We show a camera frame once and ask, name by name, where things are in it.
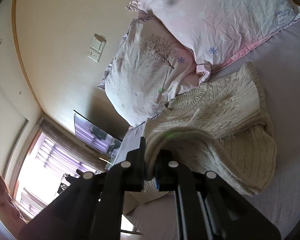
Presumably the beige cable-knit sweater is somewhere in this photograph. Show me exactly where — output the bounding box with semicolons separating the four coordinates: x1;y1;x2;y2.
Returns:
123;62;277;214

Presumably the window with curtains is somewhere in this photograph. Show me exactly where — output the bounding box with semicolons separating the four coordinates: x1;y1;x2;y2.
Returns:
10;116;108;220

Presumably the pink tree-print pillow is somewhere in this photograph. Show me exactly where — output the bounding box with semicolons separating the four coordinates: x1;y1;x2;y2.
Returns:
98;11;200;127

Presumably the lavender bed sheet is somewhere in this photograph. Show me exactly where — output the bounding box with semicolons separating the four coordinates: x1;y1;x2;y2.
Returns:
112;16;300;240

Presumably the pink flower-print pillow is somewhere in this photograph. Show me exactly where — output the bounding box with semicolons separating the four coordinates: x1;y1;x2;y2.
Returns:
127;0;300;81

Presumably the white wall switch panel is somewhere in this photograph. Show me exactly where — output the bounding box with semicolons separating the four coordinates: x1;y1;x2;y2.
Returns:
88;34;106;62

